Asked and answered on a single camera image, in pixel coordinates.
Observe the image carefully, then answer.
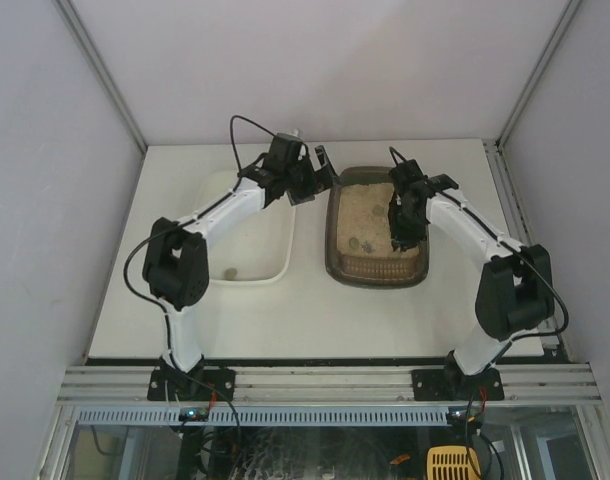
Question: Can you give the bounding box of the black slotted litter scoop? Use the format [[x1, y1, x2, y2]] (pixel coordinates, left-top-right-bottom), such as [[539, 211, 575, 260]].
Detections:
[[390, 221, 422, 253]]

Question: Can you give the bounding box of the white plastic waste tray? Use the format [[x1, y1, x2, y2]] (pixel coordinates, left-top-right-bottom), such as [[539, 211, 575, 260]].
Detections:
[[193, 171, 296, 285]]

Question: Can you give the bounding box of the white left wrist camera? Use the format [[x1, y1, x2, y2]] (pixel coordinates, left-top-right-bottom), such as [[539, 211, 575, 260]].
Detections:
[[277, 128, 303, 142]]

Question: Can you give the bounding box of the aluminium front frame rail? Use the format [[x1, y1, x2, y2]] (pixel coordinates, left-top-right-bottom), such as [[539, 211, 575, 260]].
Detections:
[[57, 364, 601, 405]]

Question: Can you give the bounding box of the black left camera cable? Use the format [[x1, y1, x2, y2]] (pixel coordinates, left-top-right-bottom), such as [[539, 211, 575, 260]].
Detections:
[[123, 114, 281, 314]]

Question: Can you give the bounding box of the yellow slotted litter scoop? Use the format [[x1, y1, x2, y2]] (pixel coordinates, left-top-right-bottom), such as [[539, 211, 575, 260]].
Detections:
[[425, 445, 481, 480]]

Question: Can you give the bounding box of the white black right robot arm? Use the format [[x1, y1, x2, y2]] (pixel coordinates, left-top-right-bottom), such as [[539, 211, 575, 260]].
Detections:
[[388, 154, 561, 399]]

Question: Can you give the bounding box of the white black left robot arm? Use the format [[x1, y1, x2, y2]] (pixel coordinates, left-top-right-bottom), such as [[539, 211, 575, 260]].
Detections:
[[142, 133, 338, 374]]

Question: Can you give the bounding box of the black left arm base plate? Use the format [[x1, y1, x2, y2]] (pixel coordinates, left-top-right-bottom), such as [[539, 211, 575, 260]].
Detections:
[[147, 364, 236, 402]]

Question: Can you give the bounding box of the grey slotted cable duct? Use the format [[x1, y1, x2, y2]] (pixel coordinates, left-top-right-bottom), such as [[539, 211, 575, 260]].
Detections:
[[78, 405, 465, 427]]

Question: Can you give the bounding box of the green clump in white tray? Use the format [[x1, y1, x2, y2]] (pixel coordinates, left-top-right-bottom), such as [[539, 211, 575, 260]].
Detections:
[[224, 268, 238, 281]]

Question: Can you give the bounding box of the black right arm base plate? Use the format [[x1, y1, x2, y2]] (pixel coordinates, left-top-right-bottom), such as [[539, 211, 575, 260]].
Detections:
[[411, 369, 505, 401]]

